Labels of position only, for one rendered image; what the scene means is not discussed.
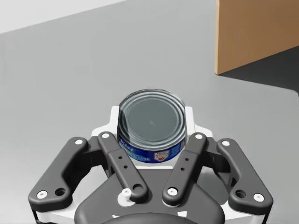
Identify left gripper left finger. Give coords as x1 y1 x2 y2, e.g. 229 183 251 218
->
28 106 149 210

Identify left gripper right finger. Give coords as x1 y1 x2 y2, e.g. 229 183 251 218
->
162 106 274 212

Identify blue can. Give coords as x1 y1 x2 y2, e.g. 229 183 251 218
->
117 88 187 166

